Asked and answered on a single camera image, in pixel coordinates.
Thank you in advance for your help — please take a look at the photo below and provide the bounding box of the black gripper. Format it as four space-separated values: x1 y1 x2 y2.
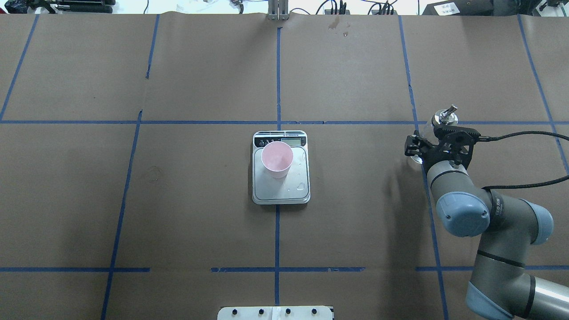
404 125 481 168

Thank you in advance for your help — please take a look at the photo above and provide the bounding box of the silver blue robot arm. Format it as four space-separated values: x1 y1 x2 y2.
405 125 569 320

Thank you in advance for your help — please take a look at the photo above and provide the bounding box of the silver digital kitchen scale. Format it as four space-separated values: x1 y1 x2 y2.
252 130 311 205

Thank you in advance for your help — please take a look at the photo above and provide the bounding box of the pink plastic cup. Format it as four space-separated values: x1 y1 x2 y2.
261 141 293 179

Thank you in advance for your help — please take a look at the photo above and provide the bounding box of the black box with label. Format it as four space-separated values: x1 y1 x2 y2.
421 0 494 16

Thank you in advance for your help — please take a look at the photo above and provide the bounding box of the blue patterned cloth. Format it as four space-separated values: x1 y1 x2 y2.
1 0 29 14

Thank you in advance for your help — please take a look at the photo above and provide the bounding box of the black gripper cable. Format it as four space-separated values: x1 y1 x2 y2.
478 130 569 189

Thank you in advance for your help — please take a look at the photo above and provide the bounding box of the aluminium frame post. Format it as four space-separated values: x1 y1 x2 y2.
267 0 290 21

